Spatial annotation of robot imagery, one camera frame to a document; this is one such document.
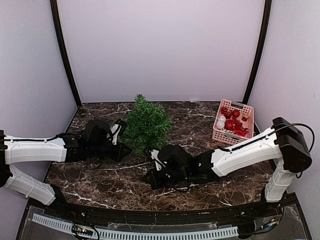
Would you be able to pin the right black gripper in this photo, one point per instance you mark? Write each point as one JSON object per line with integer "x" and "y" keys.
{"x": 155, "y": 182}

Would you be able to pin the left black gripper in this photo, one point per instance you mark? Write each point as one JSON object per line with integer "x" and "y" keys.
{"x": 119, "y": 154}

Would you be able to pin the small green christmas tree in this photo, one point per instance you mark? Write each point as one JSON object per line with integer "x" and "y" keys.
{"x": 148, "y": 125}

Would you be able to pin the pink plastic basket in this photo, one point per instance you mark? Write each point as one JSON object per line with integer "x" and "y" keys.
{"x": 228, "y": 137}

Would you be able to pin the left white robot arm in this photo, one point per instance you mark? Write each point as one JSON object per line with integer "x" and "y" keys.
{"x": 62, "y": 148}

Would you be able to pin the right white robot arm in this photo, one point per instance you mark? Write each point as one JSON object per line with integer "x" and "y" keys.
{"x": 282, "y": 141}

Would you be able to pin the white ball ornament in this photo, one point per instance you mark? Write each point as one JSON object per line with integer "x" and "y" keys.
{"x": 221, "y": 121}

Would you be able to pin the red ball ornament cluster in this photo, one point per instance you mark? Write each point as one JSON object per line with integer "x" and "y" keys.
{"x": 236, "y": 125}

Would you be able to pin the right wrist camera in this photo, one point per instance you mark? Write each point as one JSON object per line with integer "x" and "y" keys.
{"x": 154, "y": 156}

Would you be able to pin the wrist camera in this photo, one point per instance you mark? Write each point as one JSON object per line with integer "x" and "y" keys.
{"x": 154, "y": 156}
{"x": 117, "y": 130}

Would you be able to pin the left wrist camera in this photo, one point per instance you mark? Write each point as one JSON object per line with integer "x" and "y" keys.
{"x": 117, "y": 130}

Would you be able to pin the left black frame pole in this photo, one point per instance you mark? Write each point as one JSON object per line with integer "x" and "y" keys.
{"x": 63, "y": 51}

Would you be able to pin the black frame pole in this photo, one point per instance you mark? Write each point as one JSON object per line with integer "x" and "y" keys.
{"x": 63, "y": 51}
{"x": 259, "y": 51}

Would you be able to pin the white perforated cable duct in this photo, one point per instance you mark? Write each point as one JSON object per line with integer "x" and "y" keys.
{"x": 84, "y": 232}

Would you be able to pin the right black frame pole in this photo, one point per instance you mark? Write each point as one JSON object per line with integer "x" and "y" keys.
{"x": 259, "y": 51}

